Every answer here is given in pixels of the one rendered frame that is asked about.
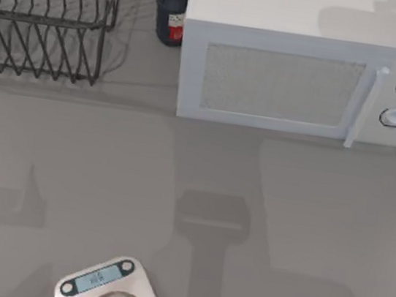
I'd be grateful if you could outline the microwave oven door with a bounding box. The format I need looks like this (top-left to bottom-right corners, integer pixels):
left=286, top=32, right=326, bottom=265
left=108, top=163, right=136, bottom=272
left=172, top=19, right=396, bottom=146

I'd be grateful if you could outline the dark bottle with red label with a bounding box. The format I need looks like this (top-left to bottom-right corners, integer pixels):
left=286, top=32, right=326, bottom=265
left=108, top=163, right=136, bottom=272
left=149, top=0, right=189, bottom=49

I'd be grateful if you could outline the pale microwave oven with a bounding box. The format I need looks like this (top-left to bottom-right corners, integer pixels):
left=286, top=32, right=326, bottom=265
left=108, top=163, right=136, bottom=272
left=170, top=0, right=396, bottom=155

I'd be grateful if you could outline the silver kitchen scale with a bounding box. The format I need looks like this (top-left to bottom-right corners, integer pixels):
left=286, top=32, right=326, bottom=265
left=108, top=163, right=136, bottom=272
left=53, top=247, right=175, bottom=297

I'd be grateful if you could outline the pale microwave door handle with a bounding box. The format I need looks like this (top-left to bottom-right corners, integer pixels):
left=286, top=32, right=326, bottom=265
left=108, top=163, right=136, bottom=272
left=343, top=63, right=392, bottom=153

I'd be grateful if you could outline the dark wire dish rack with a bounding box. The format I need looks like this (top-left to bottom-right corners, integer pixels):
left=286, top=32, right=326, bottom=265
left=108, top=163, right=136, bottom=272
left=0, top=0, right=123, bottom=89

